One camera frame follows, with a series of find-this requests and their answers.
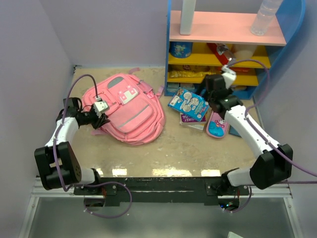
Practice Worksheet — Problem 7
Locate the pink pencil case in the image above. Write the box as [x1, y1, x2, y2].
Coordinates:
[206, 111, 229, 139]

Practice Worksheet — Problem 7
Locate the pink student backpack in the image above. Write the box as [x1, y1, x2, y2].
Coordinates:
[82, 71, 166, 145]

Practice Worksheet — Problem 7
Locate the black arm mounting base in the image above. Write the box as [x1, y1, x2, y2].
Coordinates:
[74, 177, 249, 208]

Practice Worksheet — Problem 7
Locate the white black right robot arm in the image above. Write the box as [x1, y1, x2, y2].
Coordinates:
[197, 74, 293, 195]

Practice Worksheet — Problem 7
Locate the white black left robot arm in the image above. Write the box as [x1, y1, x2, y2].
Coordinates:
[34, 97, 109, 194]

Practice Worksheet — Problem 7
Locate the yellow chips bag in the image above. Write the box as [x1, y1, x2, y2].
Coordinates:
[168, 65, 216, 78]

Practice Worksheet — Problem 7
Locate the blue illustrated book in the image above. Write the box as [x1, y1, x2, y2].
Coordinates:
[168, 87, 209, 121]

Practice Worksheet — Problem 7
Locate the dark blue notebook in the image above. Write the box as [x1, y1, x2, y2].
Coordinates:
[228, 126, 241, 137]

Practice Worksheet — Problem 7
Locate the red flat package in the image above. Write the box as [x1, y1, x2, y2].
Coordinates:
[215, 66, 255, 75]

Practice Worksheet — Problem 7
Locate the red snack box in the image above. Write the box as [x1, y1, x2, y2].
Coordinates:
[207, 43, 236, 65]

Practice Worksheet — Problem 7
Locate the purple book underneath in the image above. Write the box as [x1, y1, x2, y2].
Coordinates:
[180, 113, 207, 131]

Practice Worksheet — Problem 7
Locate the white plastic cup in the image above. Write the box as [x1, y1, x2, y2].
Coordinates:
[231, 44, 258, 60]

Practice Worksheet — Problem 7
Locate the blue wooden shelf unit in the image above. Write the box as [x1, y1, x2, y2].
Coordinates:
[165, 0, 306, 100]

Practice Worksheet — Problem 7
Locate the blue round tin can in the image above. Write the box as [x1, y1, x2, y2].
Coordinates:
[169, 42, 193, 59]

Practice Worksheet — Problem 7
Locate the white tall bottle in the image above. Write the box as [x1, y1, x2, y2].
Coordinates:
[180, 0, 196, 35]

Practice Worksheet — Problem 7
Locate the clear plastic water bottle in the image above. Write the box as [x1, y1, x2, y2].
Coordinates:
[250, 0, 283, 36]

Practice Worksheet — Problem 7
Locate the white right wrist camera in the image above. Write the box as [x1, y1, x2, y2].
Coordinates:
[221, 65, 237, 89]

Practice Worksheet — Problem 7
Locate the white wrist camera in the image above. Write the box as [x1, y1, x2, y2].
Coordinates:
[221, 65, 237, 89]
[93, 100, 109, 118]

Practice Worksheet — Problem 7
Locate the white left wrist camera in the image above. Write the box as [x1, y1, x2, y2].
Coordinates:
[93, 100, 109, 118]

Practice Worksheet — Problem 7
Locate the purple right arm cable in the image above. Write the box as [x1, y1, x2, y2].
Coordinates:
[224, 59, 317, 214]

